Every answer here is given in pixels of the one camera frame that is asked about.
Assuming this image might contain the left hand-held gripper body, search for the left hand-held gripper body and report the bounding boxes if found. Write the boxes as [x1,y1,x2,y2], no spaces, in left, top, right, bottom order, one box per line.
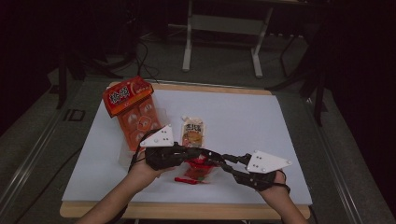
[139,123,190,172]

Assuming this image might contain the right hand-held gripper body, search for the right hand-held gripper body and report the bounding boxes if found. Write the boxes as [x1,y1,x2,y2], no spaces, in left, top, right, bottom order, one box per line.
[231,149,293,192]

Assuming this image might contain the small red snack packet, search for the small red snack packet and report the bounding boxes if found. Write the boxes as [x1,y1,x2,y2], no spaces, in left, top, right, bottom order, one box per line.
[173,155,222,186]

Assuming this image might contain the white and red snack packet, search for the white and red snack packet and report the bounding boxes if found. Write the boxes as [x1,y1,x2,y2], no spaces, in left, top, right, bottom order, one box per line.
[179,115,207,149]

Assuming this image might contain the translucent white plastic container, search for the translucent white plastic container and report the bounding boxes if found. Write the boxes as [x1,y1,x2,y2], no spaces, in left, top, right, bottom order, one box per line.
[117,106,171,166]

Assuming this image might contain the large orange snack packet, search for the large orange snack packet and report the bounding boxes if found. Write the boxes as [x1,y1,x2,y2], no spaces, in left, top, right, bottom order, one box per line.
[102,76,163,152]

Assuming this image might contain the person's right hand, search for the person's right hand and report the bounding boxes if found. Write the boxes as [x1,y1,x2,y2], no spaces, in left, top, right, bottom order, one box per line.
[257,170,288,202]

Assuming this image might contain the person's left hand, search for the person's left hand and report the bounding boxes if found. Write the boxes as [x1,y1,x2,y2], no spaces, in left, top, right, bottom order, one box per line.
[128,148,176,191]

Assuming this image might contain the black metal stand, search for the black metal stand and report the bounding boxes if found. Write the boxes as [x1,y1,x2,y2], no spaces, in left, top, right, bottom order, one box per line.
[265,27,330,128]
[55,18,138,110]

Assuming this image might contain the white metal stand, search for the white metal stand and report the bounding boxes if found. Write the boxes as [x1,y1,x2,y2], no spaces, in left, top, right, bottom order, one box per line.
[181,0,276,79]

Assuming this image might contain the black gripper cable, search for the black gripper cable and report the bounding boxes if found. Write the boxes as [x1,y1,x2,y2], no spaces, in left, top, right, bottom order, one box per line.
[127,128,163,174]

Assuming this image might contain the black floor cable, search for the black floor cable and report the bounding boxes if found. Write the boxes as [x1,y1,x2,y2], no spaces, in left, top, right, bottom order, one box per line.
[135,38,161,84]

